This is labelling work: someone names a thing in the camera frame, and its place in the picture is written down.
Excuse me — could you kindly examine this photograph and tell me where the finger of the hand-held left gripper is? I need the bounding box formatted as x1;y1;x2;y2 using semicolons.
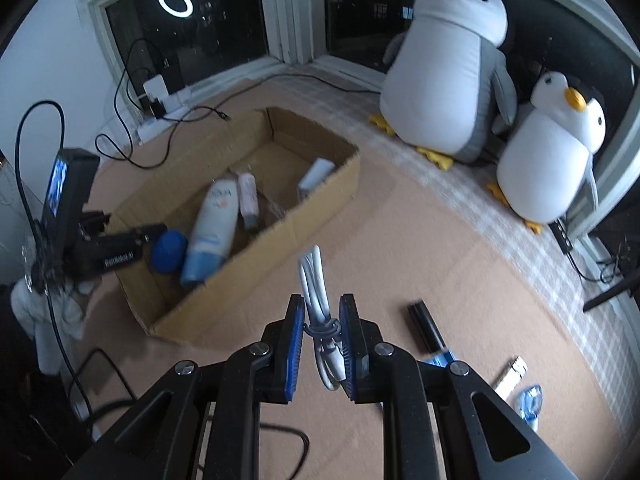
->
131;224;168;247

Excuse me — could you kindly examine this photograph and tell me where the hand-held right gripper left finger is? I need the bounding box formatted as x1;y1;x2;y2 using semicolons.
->
87;294;307;480

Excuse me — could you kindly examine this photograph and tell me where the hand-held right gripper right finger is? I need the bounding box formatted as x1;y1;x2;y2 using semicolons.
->
339;292;591;480

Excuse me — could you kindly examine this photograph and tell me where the blue round container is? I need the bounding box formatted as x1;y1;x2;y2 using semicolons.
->
151;230;188;275

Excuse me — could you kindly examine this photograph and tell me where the white cable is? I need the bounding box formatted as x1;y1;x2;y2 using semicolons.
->
297;245;346;392

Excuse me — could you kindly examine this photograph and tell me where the white and blue sunscreen tube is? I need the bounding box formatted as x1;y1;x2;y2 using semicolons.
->
180;174;242;286

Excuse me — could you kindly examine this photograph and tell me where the pink tube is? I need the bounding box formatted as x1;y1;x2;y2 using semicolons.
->
237;172;260;231

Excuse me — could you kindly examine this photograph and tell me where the cardboard box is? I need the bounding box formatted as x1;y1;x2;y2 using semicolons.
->
102;106;362;346

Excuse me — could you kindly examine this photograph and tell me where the patterned lighter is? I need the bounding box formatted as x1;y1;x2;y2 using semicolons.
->
492;356;528;396

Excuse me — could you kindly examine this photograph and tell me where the white charger adapter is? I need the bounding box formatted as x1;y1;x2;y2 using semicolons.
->
297;157;337;198

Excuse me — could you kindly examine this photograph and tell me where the clear blue bottle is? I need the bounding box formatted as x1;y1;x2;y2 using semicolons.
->
515;384;545;433

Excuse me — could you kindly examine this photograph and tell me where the black stick-shaped gadget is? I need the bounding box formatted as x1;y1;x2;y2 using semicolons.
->
406;300;447;356

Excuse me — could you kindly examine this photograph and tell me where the white cloth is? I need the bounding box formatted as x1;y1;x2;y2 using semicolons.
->
10;280;88;376

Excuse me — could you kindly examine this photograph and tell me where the blue plastic gadget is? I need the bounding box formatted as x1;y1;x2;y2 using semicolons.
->
425;347;458;368

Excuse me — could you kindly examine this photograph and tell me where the white power strip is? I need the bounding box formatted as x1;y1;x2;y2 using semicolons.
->
136;87;193;143

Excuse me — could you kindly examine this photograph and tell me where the checked cloth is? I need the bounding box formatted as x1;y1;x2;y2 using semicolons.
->
270;67;640;401

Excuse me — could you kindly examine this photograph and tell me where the small penguin plush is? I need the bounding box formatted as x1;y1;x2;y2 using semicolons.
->
487;71;607;235

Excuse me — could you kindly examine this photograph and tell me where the large penguin plush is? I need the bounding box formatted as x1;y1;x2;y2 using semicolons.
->
369;0;518;170

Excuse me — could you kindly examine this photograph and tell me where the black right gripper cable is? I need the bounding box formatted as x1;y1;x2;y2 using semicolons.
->
197;422;312;471

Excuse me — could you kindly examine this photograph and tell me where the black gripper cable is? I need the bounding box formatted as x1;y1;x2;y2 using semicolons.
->
197;422;312;471
15;101;138;436

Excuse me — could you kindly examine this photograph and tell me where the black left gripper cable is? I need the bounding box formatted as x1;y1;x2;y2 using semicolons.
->
15;101;138;436

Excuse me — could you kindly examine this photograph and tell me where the black charging cable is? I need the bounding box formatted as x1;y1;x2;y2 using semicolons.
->
95;106;232;170

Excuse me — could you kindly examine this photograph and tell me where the black inline cable controller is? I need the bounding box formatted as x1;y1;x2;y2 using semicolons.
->
550;217;576;255

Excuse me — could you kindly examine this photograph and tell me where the white window frame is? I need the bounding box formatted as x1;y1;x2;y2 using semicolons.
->
82;0;640;241

